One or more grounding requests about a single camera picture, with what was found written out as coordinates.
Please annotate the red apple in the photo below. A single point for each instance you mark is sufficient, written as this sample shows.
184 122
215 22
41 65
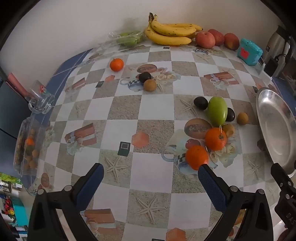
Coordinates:
205 39
231 41
217 36

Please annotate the clear plastic fruit container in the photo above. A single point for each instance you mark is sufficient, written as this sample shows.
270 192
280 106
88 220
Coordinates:
27 144

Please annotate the yellow banana bunch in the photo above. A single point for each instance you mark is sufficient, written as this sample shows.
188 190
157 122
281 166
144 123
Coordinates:
171 32

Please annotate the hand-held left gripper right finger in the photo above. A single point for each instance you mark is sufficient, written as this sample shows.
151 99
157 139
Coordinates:
211 185

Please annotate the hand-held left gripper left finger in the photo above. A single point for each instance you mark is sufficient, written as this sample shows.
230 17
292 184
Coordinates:
90 185

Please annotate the steel thermos jug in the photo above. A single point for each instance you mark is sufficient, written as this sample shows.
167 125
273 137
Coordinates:
278 44

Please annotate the checkered printed tablecloth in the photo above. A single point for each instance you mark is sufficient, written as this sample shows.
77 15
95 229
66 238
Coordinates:
148 120

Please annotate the teal plastic box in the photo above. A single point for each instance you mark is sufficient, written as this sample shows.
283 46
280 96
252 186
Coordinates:
249 52

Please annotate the orange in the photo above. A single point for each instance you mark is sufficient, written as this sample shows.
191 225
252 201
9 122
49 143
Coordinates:
215 139
116 64
196 156

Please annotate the dark round fruit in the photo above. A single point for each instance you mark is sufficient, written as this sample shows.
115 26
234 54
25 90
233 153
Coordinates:
144 76
200 103
230 114

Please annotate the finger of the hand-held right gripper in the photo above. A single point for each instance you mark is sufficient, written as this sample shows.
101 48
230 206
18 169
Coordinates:
281 176

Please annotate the plastic bag of green fruits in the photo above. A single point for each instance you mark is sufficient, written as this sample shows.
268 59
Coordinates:
126 39

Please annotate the brown round fruit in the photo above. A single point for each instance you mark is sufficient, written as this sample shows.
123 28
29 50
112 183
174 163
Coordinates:
242 118
229 130
149 85

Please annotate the clear glass mug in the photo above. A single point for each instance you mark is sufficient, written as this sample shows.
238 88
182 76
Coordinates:
41 100

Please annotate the colorful toy pile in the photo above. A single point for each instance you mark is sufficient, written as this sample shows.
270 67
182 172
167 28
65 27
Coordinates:
8 206

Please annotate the round metal plate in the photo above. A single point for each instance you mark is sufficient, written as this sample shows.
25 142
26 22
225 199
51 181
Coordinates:
275 125

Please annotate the green mango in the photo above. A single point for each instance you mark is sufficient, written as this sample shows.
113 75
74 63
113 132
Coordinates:
217 111

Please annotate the black power adapter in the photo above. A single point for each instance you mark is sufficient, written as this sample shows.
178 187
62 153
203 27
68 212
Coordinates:
271 66

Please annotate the teal plastic object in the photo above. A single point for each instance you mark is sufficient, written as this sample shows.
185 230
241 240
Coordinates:
20 212

